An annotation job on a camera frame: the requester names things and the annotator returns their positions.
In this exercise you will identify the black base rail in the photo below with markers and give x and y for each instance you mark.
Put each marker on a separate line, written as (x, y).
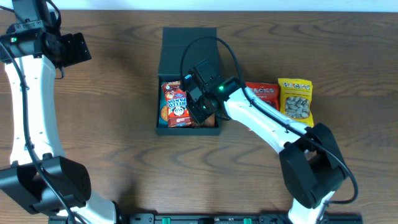
(265, 218)

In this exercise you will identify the red Hello Panda box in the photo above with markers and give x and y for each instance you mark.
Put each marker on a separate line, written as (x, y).
(176, 105)

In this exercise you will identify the black gift box with lid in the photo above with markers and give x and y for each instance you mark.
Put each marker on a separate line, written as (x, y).
(174, 42)

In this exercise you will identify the teal cookies box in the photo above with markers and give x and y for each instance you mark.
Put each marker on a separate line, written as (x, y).
(163, 117)

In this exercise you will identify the yellow Hacks candy bag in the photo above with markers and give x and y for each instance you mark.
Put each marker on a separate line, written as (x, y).
(295, 99)

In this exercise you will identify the red Hacks candy bag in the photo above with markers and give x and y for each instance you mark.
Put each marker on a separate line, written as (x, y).
(269, 93)

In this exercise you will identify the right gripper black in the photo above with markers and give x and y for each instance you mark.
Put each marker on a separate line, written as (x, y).
(198, 117)

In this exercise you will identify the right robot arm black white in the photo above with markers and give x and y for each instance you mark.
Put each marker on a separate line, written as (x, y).
(312, 165)

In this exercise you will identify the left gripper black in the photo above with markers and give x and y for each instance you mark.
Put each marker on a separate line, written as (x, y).
(76, 52)

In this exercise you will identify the brown Pocky box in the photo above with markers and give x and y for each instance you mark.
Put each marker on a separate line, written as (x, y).
(208, 123)

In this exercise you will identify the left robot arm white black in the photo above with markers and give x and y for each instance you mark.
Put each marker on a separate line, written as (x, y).
(41, 179)

